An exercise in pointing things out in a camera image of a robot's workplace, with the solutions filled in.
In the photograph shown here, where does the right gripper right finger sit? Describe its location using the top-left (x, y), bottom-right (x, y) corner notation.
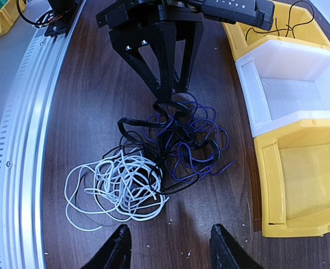
top-left (210, 224), bottom-right (263, 268)

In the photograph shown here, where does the white cable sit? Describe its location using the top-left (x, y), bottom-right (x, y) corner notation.
top-left (64, 149), bottom-right (170, 232)

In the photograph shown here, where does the aluminium front rail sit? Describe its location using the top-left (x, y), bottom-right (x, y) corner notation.
top-left (0, 7), bottom-right (82, 268)

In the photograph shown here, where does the thick black cable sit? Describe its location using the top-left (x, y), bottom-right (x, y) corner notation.
top-left (101, 100), bottom-right (221, 197)

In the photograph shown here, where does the white bin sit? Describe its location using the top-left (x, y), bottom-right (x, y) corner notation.
top-left (235, 40), bottom-right (330, 137)

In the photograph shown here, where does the yellow background bin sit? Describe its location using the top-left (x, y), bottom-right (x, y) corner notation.
top-left (0, 1), bottom-right (20, 36)

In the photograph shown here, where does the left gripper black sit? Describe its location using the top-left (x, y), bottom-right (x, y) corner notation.
top-left (95, 0), bottom-right (204, 103)

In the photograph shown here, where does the purple cable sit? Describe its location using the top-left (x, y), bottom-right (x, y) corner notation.
top-left (142, 92), bottom-right (236, 183)

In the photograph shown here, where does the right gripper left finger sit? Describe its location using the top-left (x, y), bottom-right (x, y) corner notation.
top-left (81, 224), bottom-right (131, 269)

